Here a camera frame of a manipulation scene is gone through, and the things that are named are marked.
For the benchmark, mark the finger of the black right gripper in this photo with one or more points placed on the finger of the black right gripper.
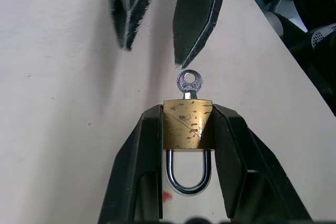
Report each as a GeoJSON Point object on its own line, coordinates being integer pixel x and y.
{"type": "Point", "coordinates": [193, 16]}
{"type": "Point", "coordinates": [131, 3]}

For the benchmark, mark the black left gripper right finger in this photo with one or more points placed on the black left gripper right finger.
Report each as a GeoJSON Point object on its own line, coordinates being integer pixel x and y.
{"type": "Point", "coordinates": [236, 155]}

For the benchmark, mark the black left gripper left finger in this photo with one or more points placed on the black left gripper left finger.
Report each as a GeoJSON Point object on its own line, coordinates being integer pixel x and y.
{"type": "Point", "coordinates": [136, 155]}

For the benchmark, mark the silver perforated strip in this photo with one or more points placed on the silver perforated strip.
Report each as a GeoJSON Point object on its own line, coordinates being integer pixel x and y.
{"type": "Point", "coordinates": [321, 36]}

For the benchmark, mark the brass padlock with steel shackle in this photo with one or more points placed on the brass padlock with steel shackle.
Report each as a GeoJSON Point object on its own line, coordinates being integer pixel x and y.
{"type": "Point", "coordinates": [183, 127]}

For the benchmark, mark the small silver key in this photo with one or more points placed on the small silver key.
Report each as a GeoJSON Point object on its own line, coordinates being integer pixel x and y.
{"type": "Point", "coordinates": [189, 85]}

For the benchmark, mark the white cylinder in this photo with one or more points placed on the white cylinder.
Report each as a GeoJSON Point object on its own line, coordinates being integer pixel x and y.
{"type": "Point", "coordinates": [275, 23]}

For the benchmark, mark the black bulky machine body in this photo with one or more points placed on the black bulky machine body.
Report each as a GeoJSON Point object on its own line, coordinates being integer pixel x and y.
{"type": "Point", "coordinates": [315, 72]}

